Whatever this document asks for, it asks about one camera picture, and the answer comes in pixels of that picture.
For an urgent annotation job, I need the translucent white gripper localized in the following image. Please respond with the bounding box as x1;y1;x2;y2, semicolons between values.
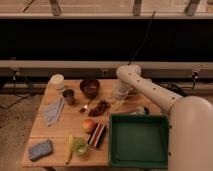
112;80;129;109

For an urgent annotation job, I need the dark purple grape bunch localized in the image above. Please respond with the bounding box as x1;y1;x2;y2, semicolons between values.
88;100;110;117

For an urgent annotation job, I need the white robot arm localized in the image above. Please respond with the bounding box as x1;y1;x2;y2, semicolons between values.
113;65;213;171

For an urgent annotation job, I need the small grey metal cup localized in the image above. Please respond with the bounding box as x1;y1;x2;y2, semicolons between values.
63;89;75;105

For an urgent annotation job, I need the green plastic cup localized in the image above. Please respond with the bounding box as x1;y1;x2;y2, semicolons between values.
72;138;88;155

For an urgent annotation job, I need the orange bowl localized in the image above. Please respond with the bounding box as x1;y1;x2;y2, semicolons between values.
128;88;141;96

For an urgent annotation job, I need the white and black small object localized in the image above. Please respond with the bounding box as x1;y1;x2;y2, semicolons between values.
132;106;149;115

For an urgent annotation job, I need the dark brown bowl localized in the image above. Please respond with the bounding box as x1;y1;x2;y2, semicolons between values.
80;78;100;98

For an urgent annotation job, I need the red apple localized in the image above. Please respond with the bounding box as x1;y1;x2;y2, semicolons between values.
82;119;96;134

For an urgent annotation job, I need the green plastic tray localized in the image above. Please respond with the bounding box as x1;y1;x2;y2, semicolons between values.
108;114;169;169

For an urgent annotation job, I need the wooden table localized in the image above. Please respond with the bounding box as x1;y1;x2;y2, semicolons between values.
21;79;161;168

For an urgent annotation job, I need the white lidded container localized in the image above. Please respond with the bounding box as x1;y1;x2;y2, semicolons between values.
49;74;64;90

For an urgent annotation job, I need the yellow banana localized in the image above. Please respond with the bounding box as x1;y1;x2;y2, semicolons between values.
65;135;74;164

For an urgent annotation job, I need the blue folded cloth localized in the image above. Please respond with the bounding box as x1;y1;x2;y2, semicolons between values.
43;98;64;126

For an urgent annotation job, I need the blue sponge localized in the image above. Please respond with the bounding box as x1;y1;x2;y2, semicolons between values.
28;140;53;161

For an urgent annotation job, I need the black hanging cable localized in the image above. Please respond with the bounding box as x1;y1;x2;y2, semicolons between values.
128;10;156;66

